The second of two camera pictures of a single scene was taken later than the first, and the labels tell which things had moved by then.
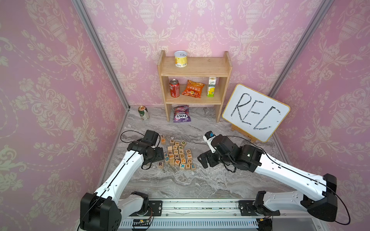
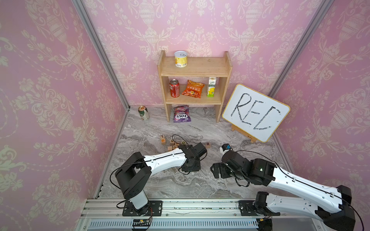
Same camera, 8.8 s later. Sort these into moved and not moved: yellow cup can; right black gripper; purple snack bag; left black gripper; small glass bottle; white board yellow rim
Moved: left black gripper; right black gripper
Not moved: small glass bottle; purple snack bag; white board yellow rim; yellow cup can
